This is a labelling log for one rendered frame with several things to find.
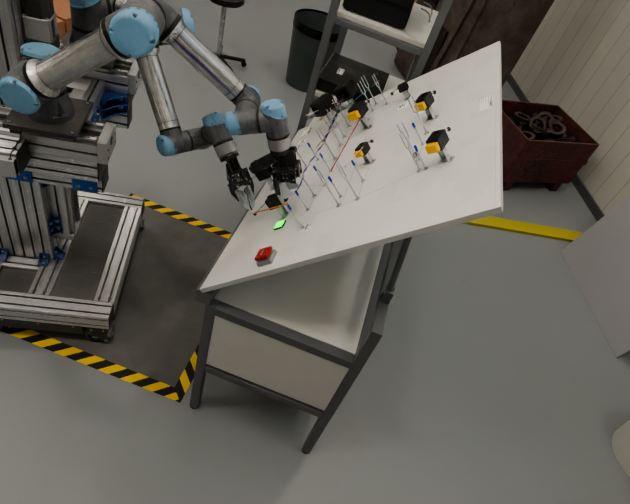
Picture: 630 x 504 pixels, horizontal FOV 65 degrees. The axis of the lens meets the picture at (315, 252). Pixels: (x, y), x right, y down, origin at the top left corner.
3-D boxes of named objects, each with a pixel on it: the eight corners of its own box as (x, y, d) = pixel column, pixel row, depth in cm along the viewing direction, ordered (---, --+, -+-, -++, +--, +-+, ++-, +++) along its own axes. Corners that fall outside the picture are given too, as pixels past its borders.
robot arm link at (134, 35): (37, 99, 159) (175, 26, 142) (17, 124, 149) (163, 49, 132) (6, 66, 151) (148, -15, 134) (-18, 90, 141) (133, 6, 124)
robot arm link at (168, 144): (121, 4, 158) (170, 155, 168) (153, 3, 164) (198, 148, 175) (111, 18, 167) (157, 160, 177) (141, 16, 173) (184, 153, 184)
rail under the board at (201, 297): (194, 300, 175) (196, 289, 170) (293, 140, 260) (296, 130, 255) (209, 306, 175) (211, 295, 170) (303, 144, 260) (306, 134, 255)
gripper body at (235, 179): (234, 190, 173) (220, 158, 171) (231, 191, 181) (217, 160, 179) (254, 182, 175) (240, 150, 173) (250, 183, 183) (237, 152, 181)
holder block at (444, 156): (463, 143, 151) (452, 117, 147) (449, 164, 146) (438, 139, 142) (450, 145, 155) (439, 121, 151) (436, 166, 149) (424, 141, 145)
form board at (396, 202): (300, 133, 256) (298, 130, 255) (501, 44, 203) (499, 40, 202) (202, 293, 171) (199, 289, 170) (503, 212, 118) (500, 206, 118)
